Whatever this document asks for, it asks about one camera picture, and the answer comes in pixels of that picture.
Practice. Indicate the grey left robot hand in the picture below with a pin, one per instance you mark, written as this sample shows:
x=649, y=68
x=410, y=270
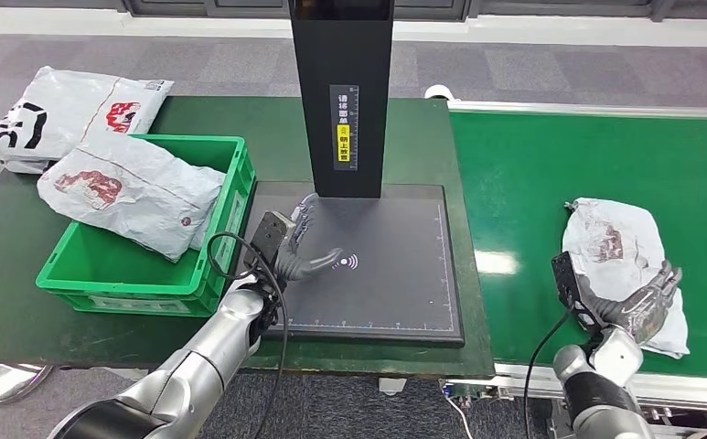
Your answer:
x=295, y=269

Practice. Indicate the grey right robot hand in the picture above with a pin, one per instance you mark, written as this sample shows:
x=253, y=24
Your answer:
x=638, y=315

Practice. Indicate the grey parcel dark red print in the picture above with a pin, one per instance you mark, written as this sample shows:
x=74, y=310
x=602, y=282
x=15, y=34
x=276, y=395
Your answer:
x=619, y=242

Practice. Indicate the grey parcel bold red print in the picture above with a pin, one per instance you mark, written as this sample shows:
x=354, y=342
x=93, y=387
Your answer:
x=135, y=194

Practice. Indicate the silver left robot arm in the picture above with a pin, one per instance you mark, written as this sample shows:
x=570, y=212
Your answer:
x=207, y=363

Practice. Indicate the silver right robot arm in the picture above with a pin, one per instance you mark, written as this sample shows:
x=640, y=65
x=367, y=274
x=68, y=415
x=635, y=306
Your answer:
x=601, y=406

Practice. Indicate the black inbound scanner machine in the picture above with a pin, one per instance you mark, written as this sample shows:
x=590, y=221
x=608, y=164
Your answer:
x=389, y=285

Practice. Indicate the green conveyor belt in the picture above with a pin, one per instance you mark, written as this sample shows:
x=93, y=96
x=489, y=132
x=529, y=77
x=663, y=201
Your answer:
x=571, y=169

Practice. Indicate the flat white parcel black print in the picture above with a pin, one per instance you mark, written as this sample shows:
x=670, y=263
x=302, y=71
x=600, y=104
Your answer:
x=26, y=166

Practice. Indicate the large white parcel black print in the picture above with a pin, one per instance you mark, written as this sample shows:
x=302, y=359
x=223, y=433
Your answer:
x=56, y=103

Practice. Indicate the yellow and black ruler sticker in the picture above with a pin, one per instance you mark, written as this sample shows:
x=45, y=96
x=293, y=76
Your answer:
x=344, y=145

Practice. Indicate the white table foot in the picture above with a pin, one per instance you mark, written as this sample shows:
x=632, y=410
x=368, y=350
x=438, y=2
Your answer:
x=392, y=388

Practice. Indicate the green plastic crate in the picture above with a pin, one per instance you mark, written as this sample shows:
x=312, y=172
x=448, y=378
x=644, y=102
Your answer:
x=117, y=279

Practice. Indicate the green circuit board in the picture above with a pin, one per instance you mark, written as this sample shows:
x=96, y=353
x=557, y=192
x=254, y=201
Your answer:
x=468, y=391

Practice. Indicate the black left camera bracket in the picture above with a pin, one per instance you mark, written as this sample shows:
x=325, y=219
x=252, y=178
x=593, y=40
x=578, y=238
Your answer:
x=271, y=239

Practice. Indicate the black camera bracket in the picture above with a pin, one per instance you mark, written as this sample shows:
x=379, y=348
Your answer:
x=568, y=285
x=271, y=239

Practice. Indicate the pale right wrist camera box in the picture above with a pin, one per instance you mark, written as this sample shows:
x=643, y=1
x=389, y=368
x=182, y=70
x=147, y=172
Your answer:
x=616, y=357

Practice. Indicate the black right camera bracket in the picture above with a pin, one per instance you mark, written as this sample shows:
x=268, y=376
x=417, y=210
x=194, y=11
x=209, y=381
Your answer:
x=568, y=285

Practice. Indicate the grey window frame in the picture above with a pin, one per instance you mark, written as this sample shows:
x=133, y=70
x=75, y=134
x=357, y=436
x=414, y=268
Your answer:
x=510, y=6

